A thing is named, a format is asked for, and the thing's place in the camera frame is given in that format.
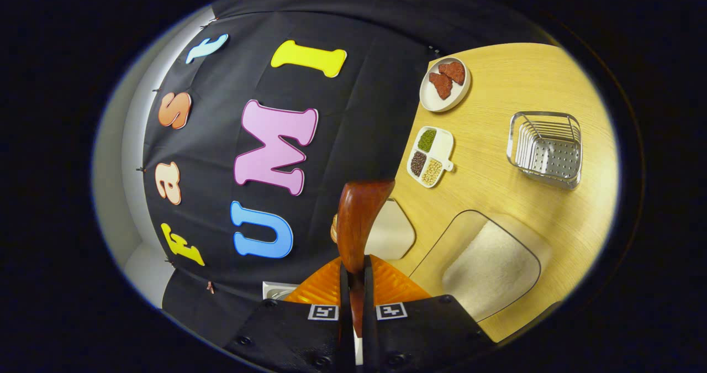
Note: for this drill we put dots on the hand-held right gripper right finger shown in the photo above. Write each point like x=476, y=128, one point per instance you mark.
x=368, y=301

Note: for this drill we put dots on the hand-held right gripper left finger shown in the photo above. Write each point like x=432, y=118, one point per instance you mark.
x=344, y=301

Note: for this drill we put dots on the white rice cooker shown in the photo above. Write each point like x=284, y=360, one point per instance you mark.
x=270, y=288

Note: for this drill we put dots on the brown wooden spoon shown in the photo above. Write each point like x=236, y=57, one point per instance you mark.
x=359, y=218

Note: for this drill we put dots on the clear box of rice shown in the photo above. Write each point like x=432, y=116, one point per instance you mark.
x=491, y=268

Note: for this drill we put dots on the metal chopstick holder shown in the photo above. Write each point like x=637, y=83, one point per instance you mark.
x=547, y=157

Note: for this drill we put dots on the toasted bread slice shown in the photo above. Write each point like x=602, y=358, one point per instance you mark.
x=334, y=229

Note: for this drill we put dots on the white toaster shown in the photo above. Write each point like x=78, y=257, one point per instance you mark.
x=392, y=229

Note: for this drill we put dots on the white divided bean dish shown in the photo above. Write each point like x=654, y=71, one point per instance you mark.
x=431, y=156

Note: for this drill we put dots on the round white plate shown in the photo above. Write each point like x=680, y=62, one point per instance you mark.
x=428, y=99

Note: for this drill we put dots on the red meat slice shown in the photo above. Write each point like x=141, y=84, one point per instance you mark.
x=454, y=72
x=442, y=85

